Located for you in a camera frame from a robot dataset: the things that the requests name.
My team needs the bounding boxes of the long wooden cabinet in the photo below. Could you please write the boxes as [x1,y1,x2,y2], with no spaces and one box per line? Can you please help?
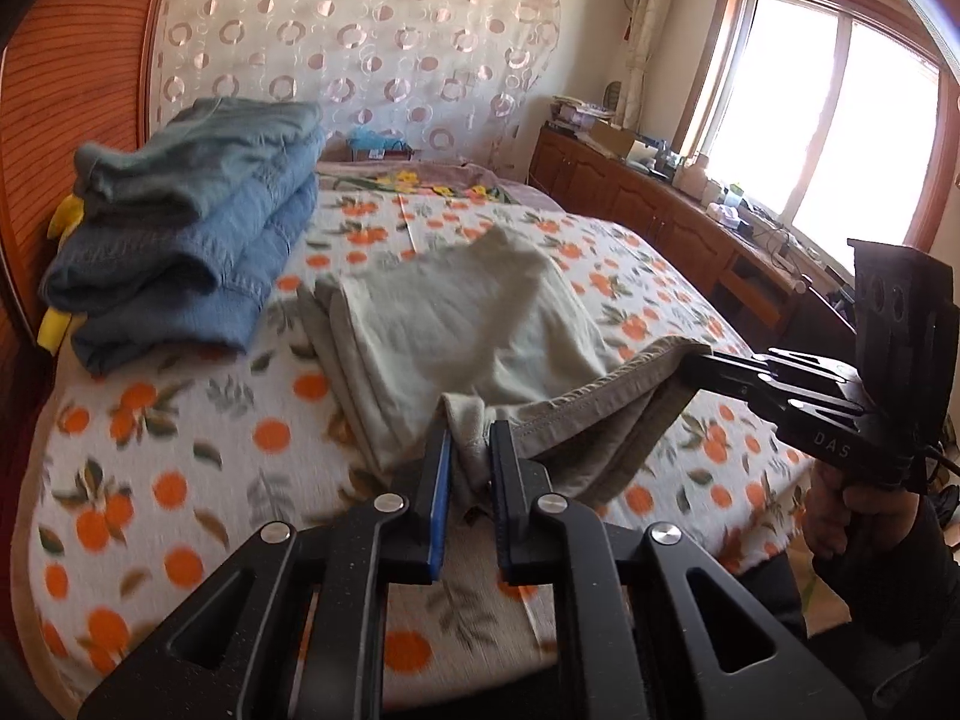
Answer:
[527,126,863,365]

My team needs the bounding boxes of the open cardboard box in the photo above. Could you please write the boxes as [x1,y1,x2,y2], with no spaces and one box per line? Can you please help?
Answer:
[587,120,640,160]

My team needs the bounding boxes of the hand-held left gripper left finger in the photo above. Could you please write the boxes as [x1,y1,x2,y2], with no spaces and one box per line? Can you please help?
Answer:
[79,427,455,720]

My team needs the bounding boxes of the yellow plush toy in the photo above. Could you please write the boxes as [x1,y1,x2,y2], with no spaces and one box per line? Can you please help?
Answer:
[36,191,87,353]

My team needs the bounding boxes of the stack of papers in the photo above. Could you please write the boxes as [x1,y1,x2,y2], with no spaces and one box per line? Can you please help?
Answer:
[546,94,617,130]

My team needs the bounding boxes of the orange fruit print bedsheet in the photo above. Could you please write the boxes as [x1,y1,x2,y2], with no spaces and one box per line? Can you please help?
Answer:
[30,187,820,713]

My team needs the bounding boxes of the circle pattern sheer curtain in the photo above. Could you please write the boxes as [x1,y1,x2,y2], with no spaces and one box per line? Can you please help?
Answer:
[144,0,565,192]

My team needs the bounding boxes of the grey-green pants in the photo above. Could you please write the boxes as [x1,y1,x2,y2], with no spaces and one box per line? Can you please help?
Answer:
[296,223,712,512]

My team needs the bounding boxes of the cream window curtain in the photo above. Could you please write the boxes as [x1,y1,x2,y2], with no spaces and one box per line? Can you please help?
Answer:
[616,0,685,130]

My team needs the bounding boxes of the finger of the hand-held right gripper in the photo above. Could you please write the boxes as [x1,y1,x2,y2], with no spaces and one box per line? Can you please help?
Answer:
[750,379,865,432]
[677,347,856,395]

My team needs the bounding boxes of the white plastic jug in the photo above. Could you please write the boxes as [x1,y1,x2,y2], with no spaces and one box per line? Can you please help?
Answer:
[677,152,711,201]

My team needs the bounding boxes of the darker blue jeans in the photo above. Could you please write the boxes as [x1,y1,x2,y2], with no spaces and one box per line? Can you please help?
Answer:
[39,157,322,377]

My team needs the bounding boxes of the floral blanket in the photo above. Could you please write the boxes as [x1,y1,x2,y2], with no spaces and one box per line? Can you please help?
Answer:
[315,159,557,209]

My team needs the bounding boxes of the wooden framed window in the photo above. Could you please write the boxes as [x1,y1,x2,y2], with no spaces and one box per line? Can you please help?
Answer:
[671,0,957,282]

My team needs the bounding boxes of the person's right hand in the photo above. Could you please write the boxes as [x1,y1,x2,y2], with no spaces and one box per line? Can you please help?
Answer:
[801,457,929,605]

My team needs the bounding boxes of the person's right forearm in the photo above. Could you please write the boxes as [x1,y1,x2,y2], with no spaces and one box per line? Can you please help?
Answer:
[814,495,960,720]

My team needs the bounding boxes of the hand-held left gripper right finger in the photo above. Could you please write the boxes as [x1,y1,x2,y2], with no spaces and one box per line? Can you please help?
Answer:
[489,418,869,720]

